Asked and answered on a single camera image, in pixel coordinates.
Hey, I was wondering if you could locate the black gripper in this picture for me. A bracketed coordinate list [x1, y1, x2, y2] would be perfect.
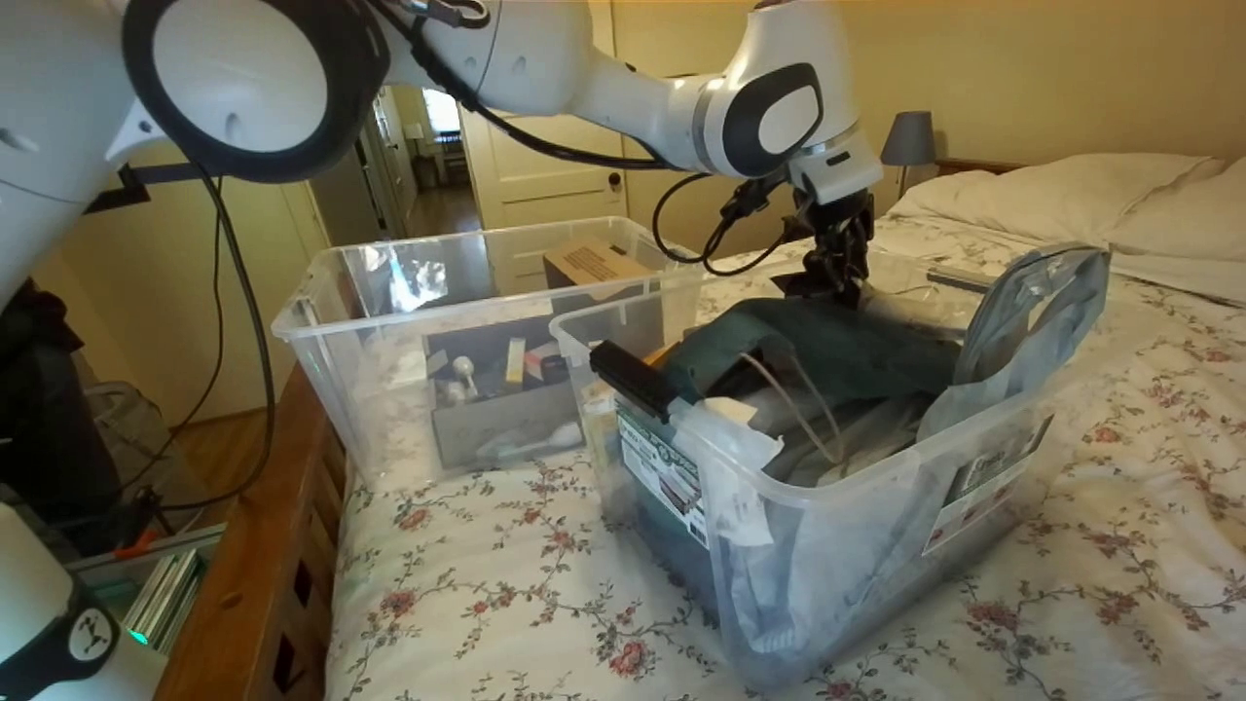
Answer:
[799, 193, 872, 310]

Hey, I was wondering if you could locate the dark flat pack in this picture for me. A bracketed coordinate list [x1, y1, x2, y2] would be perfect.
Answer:
[659, 300, 962, 408]

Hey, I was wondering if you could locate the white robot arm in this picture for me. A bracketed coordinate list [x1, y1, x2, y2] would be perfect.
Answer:
[0, 0, 879, 300]

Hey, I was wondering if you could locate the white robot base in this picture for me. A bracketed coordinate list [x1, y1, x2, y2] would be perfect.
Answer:
[0, 506, 164, 701]

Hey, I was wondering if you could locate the clear plastic bin right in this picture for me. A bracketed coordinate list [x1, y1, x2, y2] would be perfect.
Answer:
[554, 284, 1075, 686]

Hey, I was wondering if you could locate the clear plastic bin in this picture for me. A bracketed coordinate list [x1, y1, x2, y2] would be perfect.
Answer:
[554, 284, 1075, 686]
[274, 216, 699, 476]

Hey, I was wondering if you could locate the clear plastic bin left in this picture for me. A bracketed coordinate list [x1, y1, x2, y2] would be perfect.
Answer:
[274, 216, 699, 476]

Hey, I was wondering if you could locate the grey bedside lamp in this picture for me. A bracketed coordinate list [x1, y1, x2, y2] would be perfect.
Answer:
[884, 110, 934, 193]

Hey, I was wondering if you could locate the grey zip pouch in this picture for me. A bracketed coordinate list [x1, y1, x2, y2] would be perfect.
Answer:
[921, 245, 1110, 437]

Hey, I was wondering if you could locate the black rectangular bar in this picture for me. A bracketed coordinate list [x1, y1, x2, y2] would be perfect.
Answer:
[587, 339, 673, 421]

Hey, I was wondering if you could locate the white pillow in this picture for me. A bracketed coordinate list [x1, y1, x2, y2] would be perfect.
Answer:
[895, 154, 1246, 310]

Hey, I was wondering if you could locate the floral bed sheet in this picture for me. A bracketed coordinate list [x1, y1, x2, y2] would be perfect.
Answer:
[324, 282, 1246, 701]

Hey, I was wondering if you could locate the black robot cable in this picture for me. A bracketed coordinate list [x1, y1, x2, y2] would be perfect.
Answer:
[646, 167, 814, 282]

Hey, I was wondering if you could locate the wooden bed frame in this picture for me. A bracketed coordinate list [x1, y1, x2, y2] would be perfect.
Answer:
[154, 369, 348, 701]

